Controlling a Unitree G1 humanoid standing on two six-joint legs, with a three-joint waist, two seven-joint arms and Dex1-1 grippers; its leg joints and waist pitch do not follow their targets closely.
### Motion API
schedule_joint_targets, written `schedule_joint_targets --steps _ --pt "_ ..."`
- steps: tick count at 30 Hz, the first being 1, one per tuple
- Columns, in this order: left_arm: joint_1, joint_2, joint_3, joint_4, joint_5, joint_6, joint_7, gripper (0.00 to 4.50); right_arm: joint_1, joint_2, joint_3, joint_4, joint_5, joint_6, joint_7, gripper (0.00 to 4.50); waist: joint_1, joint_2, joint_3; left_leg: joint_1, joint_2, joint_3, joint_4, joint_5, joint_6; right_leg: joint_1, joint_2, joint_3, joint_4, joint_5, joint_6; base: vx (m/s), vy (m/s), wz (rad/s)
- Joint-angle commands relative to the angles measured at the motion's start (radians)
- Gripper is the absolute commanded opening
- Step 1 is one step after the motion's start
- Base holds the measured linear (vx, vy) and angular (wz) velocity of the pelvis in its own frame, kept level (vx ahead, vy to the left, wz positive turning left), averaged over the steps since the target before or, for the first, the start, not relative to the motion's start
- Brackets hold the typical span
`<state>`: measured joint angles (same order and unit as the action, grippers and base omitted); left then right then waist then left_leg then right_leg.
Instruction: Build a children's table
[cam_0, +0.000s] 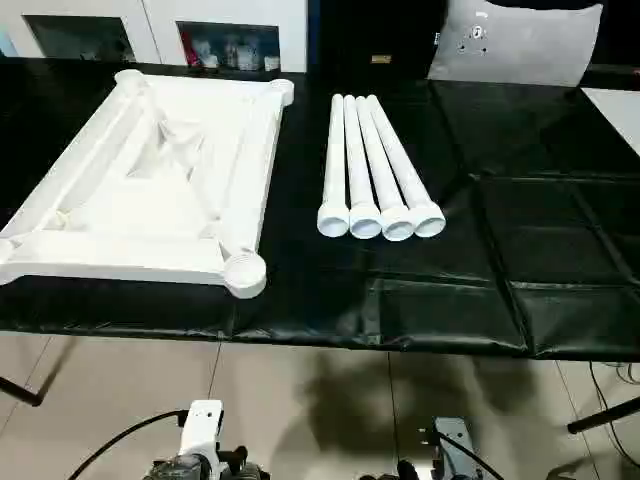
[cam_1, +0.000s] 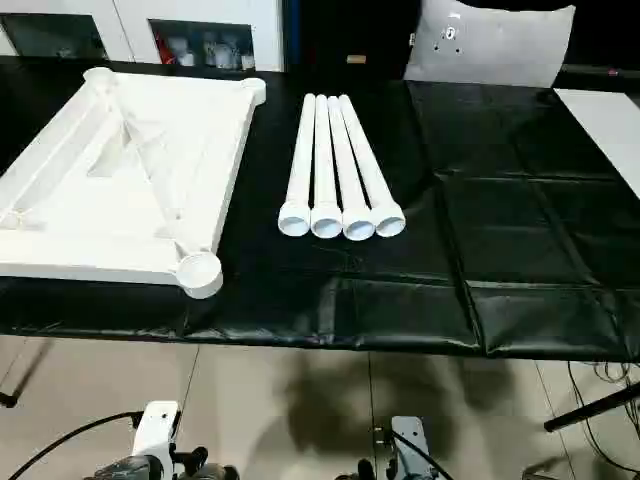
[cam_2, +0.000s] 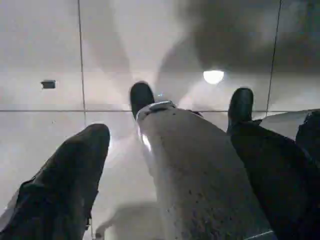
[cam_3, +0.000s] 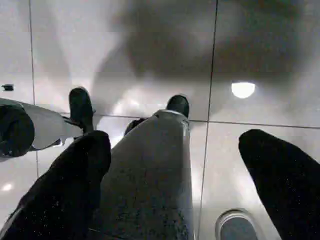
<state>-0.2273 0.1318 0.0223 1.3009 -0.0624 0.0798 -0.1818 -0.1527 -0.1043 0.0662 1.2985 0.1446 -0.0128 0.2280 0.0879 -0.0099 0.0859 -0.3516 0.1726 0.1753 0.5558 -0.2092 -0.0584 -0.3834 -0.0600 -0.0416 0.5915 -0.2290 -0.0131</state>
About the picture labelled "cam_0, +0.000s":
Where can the white plastic table top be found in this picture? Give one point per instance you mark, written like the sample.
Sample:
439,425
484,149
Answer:
150,200

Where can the white plastic table leg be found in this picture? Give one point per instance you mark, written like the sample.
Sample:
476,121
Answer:
380,165
335,160
358,170
400,160

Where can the black stand foot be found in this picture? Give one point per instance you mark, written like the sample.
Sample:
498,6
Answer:
25,393
605,415

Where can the black work mat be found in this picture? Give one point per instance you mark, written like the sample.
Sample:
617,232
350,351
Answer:
480,280

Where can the black cabinet with gold label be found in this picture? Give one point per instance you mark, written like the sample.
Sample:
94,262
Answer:
350,30

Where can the white cabinet with glass doors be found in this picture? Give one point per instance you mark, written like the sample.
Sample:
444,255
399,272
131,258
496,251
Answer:
150,20

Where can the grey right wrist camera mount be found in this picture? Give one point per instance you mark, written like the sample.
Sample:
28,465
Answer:
455,445

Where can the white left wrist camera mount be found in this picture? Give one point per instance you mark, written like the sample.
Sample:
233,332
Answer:
203,425

